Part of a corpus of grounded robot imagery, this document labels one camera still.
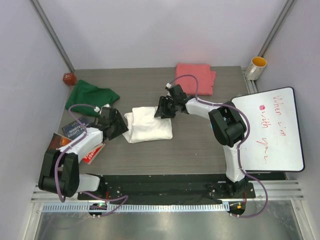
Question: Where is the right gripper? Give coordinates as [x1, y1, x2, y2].
[154, 96, 177, 120]

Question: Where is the white t shirt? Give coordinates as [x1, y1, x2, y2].
[122, 106, 173, 144]

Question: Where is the white whiteboard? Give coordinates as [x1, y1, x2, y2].
[232, 87, 305, 172]

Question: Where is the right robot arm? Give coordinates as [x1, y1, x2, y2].
[154, 95, 248, 198]

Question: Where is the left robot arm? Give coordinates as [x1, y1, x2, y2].
[38, 105, 128, 202]

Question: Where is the red white book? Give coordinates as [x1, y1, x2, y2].
[82, 143, 106, 165]

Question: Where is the blue book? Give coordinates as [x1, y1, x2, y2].
[62, 120, 84, 140]

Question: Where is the green t shirt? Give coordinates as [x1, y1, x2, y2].
[65, 79, 120, 118]

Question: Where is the folded pink t shirt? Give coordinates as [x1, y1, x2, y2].
[175, 63, 217, 96]

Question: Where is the brown orange book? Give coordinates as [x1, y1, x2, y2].
[48, 133, 72, 150]

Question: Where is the red cube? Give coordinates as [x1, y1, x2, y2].
[62, 72, 77, 86]

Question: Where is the yellow white mug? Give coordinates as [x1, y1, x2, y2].
[244, 56, 267, 81]

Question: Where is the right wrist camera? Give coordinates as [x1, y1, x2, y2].
[165, 83, 188, 104]

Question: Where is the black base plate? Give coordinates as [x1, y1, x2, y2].
[77, 174, 287, 205]

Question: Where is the aluminium rail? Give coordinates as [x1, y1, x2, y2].
[31, 180, 304, 203]

